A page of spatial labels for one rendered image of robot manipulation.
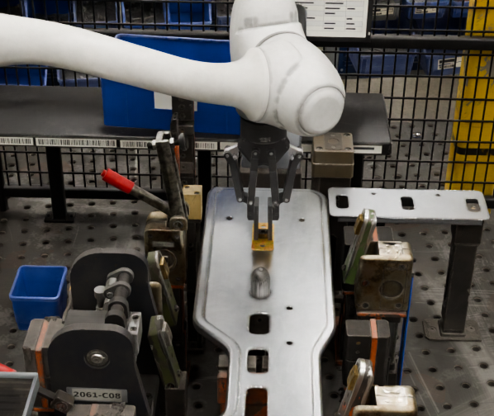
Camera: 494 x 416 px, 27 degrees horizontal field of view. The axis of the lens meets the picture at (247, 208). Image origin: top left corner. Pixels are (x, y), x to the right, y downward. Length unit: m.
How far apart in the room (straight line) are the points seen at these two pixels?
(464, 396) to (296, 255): 0.44
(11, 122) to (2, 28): 0.70
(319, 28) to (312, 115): 0.80
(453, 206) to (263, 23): 0.59
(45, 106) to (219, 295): 0.70
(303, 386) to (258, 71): 0.46
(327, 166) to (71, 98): 0.59
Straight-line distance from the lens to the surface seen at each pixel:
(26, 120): 2.15
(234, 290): 1.69
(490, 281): 2.27
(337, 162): 1.97
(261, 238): 1.77
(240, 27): 1.55
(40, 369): 1.50
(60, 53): 1.46
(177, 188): 1.70
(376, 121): 2.13
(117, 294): 1.39
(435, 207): 1.92
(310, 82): 1.39
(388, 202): 1.92
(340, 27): 2.18
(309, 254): 1.77
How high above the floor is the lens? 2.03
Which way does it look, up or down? 33 degrees down
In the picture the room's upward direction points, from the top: 1 degrees clockwise
